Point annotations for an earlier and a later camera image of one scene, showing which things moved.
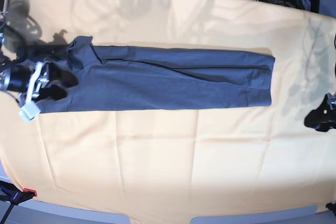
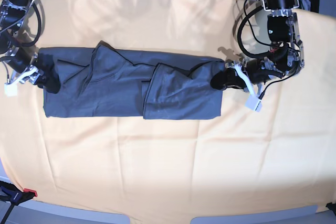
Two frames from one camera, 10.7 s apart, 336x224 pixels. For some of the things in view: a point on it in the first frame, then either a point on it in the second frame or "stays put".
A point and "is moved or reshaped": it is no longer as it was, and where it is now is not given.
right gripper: [323, 118] -> [259, 71]
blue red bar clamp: [10, 193] stays put
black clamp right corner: [332, 206] stays put
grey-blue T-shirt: [114, 77] is moved or reshaped
